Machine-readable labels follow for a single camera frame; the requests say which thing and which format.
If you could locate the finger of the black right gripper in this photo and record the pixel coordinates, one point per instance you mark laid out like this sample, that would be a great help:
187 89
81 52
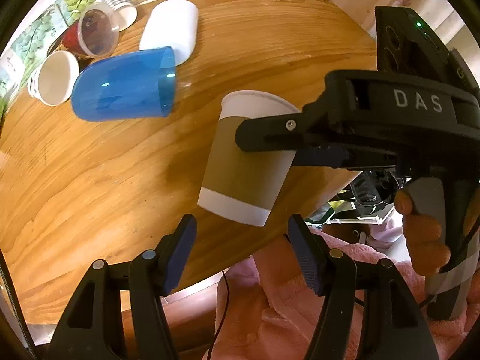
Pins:
393 325

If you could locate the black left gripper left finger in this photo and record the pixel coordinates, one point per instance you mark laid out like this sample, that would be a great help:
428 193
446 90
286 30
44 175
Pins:
91 326

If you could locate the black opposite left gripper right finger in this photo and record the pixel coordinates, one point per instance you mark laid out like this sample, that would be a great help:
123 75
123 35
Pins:
297 131

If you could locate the brown sleeved paper cup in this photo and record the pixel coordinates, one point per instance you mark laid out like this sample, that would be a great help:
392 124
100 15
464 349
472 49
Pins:
243 186

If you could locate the blue plastic cup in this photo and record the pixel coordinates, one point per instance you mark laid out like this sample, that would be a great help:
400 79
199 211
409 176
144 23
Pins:
139 84

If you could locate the white plastic cup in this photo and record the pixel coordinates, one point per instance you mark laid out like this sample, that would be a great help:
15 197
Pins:
172 23

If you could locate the clear plastic cup red contents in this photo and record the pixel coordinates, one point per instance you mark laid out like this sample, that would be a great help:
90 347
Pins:
95 34

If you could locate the white patterned paper cup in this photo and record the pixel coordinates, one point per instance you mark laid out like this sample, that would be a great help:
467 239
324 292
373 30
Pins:
52 82

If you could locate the person's hand on grip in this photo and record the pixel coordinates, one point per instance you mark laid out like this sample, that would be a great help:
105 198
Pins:
422 234

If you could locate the pink blanket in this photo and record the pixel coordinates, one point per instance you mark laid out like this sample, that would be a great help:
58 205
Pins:
272 314

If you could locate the grape pattern cloth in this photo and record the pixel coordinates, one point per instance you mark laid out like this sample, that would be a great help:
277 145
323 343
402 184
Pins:
28 45

